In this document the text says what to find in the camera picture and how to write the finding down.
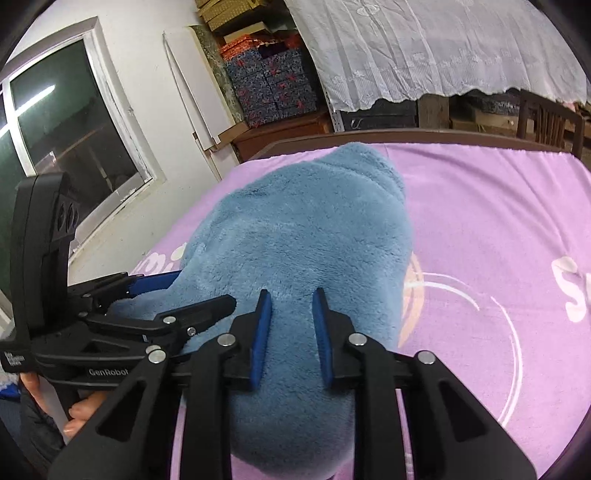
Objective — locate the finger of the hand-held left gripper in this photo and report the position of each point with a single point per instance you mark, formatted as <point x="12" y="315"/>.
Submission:
<point x="152" y="282"/>
<point x="203" y="311"/>

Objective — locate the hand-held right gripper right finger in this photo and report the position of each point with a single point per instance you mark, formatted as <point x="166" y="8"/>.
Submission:
<point x="323" y="341"/>

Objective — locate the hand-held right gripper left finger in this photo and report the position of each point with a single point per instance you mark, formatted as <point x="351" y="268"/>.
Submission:
<point x="261" y="341"/>

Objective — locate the blue fleece garment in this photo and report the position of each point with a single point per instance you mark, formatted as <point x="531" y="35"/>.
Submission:
<point x="300" y="230"/>

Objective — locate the person's left hand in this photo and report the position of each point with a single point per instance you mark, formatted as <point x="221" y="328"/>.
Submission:
<point x="83" y="410"/>

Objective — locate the white framed window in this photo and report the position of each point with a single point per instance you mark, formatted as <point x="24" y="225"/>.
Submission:
<point x="69" y="129"/>

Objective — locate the person's dark clothing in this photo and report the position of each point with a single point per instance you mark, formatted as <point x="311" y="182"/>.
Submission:
<point x="32" y="438"/>

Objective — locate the wooden cabinet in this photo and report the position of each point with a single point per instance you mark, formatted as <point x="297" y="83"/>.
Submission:
<point x="277" y="134"/>

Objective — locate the white board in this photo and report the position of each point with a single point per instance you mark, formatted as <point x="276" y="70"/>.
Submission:
<point x="194" y="83"/>

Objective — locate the pink printed blanket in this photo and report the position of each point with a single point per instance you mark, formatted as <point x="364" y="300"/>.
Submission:
<point x="485" y="207"/>

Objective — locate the black box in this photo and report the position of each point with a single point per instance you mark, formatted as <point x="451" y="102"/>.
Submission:
<point x="383" y="115"/>

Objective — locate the stack of patterned blue boxes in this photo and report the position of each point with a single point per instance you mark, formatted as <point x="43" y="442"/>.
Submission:
<point x="277" y="83"/>

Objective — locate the brown cardboard box pile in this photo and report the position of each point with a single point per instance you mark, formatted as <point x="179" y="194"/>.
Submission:
<point x="480" y="122"/>

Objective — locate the stack of tan flat boxes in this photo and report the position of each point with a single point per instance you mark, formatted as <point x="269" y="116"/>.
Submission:
<point x="231" y="14"/>

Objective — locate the wooden chair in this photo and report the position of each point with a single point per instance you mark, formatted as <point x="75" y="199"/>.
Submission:
<point x="528" y="115"/>

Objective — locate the white lace cloth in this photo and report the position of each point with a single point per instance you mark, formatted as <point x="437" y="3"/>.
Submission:
<point x="415" y="46"/>

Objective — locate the perforated metal shelf post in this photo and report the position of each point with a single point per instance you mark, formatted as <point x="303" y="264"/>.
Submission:
<point x="336" y="120"/>

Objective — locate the wooden table frame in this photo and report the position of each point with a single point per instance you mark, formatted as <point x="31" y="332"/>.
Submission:
<point x="415" y="135"/>

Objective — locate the wooden post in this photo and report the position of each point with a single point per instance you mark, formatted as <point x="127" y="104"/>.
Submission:
<point x="434" y="113"/>

